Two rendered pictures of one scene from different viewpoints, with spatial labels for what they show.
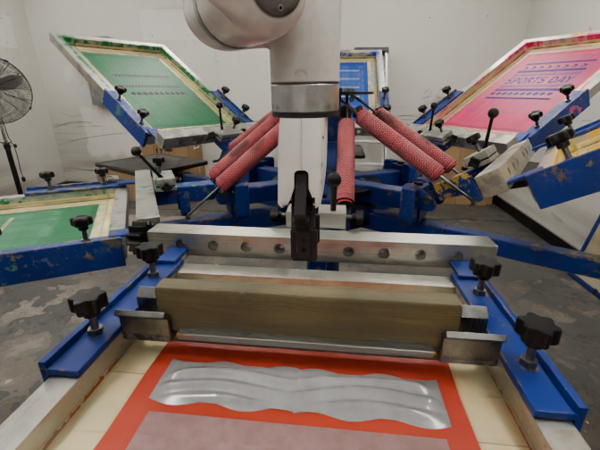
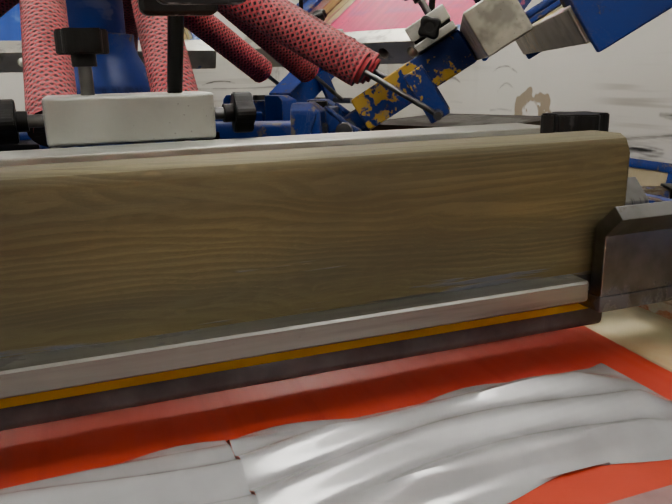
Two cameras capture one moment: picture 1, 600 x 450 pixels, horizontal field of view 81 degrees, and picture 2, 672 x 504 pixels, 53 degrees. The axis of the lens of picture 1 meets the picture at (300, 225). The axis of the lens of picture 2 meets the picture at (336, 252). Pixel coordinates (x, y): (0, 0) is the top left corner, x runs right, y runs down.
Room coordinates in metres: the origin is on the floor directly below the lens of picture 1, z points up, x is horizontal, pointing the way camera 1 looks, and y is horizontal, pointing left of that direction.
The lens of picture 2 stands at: (0.15, 0.06, 1.09)
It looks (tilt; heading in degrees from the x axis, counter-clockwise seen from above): 15 degrees down; 334
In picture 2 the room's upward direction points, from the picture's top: 1 degrees counter-clockwise
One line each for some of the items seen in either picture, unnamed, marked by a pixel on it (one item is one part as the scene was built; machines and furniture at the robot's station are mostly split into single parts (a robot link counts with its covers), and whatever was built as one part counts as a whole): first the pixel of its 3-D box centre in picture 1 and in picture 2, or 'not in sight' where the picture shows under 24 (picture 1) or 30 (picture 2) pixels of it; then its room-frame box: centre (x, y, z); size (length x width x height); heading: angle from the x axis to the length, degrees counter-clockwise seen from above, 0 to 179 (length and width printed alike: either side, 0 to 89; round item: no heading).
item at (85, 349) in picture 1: (131, 313); not in sight; (0.48, 0.27, 0.98); 0.30 x 0.05 x 0.07; 174
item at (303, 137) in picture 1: (305, 153); not in sight; (0.42, -0.01, 1.24); 0.10 x 0.07 x 0.11; 174
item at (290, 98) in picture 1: (305, 97); not in sight; (0.42, -0.01, 1.30); 0.09 x 0.07 x 0.03; 174
